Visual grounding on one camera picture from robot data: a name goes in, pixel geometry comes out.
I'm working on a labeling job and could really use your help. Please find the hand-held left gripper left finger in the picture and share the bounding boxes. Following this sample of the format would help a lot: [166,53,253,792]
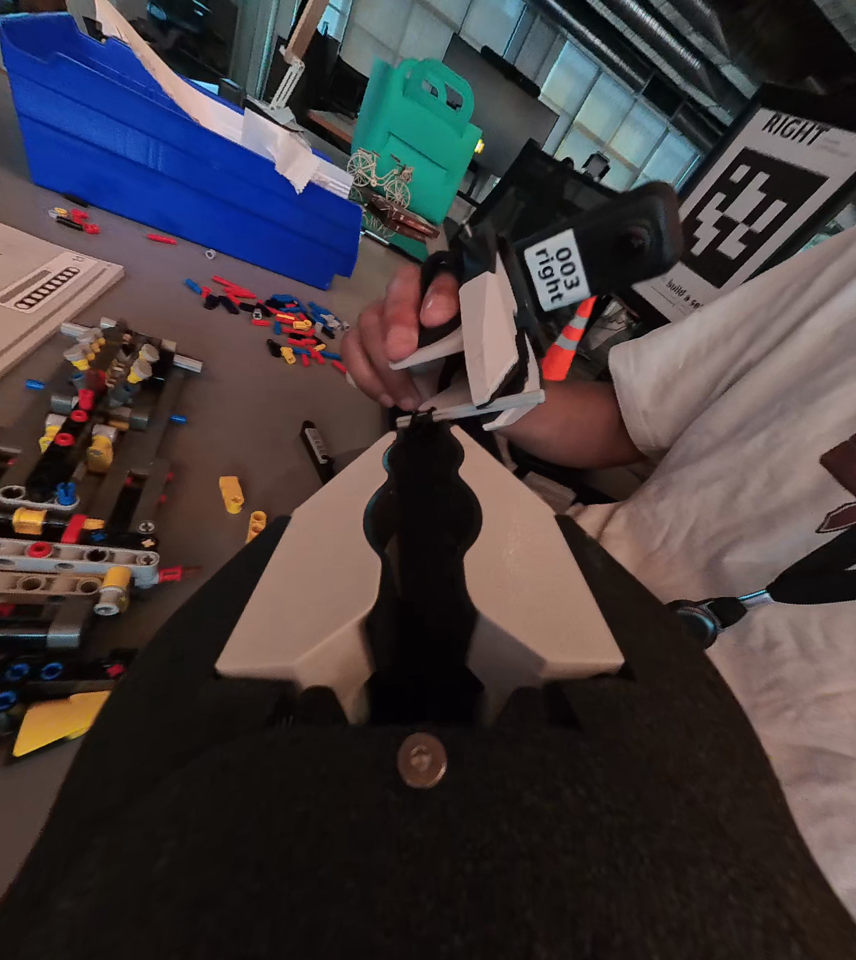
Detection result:
[214,433,399,723]

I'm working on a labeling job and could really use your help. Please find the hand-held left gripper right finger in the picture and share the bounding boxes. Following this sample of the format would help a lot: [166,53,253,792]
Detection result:
[450,424,627,711]

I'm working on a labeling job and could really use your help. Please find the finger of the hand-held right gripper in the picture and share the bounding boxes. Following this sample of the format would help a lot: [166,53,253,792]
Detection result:
[426,388,548,434]
[460,268,528,408]

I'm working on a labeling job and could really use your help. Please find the person's right forearm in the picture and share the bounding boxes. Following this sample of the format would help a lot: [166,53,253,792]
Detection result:
[486,373,648,471]

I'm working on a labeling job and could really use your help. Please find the partly built lego car chassis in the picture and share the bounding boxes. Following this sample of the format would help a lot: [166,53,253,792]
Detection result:
[0,313,205,768]

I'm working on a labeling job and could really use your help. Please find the person's right hand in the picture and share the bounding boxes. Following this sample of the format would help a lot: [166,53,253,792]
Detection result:
[340,261,474,412]

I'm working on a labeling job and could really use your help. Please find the orange traffic cone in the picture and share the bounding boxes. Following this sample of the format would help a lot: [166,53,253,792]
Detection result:
[539,294,599,385]

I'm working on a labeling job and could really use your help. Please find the black office chair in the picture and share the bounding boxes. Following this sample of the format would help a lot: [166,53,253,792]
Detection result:
[464,137,625,250]

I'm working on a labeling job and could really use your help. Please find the black framed marker sign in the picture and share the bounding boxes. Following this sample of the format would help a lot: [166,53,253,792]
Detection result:
[632,84,856,325]

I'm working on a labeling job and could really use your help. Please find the brown wooden board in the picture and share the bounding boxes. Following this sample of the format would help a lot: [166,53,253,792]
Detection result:
[359,189,441,243]

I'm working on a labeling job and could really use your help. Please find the black marker pen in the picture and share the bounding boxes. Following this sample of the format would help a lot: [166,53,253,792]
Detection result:
[299,418,339,486]

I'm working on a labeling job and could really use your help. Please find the black badge reel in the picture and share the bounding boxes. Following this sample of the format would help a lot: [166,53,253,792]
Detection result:
[666,591,775,648]

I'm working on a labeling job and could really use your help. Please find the white miniature bicycle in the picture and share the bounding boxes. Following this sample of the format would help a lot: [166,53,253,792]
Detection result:
[344,144,415,209]

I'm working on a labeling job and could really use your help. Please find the scattered red and blue pins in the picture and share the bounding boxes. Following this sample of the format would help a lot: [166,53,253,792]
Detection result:
[47,204,351,378]

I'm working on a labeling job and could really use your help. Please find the teal carrying case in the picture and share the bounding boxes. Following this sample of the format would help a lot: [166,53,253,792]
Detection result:
[349,57,485,228]

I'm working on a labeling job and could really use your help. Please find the crumpled white paper bag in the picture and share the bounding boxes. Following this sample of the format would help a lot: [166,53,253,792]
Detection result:
[92,0,355,198]

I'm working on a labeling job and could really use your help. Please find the wooden clipboard on white stand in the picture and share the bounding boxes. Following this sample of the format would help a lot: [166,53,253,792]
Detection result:
[269,0,333,126]

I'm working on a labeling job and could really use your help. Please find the blue plastic bin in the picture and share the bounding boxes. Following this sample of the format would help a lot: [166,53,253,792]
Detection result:
[0,9,365,293]

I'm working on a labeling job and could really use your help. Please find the open instruction booklet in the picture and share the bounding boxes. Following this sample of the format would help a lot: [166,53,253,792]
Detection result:
[0,201,126,423]

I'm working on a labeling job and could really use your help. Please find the black lanyard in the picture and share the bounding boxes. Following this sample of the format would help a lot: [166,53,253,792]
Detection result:
[764,493,856,606]

